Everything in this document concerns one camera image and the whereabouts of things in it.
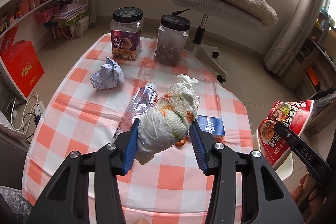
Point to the red snack food bag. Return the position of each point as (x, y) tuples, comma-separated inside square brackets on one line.
[(284, 120)]

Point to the clear plastic water bottle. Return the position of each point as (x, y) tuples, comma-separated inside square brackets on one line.
[(141, 102)]

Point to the beige window curtain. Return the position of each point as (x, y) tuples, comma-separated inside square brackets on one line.
[(292, 37)]

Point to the red gift box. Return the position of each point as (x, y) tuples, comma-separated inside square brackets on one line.
[(21, 61)]

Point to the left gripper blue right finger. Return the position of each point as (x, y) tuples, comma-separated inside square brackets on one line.
[(199, 143)]

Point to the white plastic bag wad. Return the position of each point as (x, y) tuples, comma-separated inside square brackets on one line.
[(168, 122)]

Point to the orange peel piece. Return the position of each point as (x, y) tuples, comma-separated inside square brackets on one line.
[(181, 142)]

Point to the crumpled white paper ball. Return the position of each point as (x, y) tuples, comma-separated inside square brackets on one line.
[(108, 76)]

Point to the small blue carton box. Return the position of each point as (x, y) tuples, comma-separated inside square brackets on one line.
[(213, 125)]

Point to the white trash bin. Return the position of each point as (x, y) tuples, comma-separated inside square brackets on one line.
[(274, 148)]

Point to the orange white checkered tablecloth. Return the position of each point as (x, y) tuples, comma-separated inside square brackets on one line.
[(168, 189)]

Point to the white power strip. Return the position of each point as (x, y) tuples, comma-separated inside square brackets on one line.
[(39, 108)]

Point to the grey office chair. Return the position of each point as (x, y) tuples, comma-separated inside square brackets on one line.
[(223, 11)]

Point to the purple label nut jar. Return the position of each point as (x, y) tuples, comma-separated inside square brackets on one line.
[(125, 31)]

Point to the clear jar with brown nuts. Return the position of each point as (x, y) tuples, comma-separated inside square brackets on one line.
[(173, 33)]

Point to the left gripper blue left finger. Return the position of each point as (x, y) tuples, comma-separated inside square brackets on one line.
[(130, 147)]

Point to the wooden desk shelf unit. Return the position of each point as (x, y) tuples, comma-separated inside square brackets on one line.
[(312, 71)]

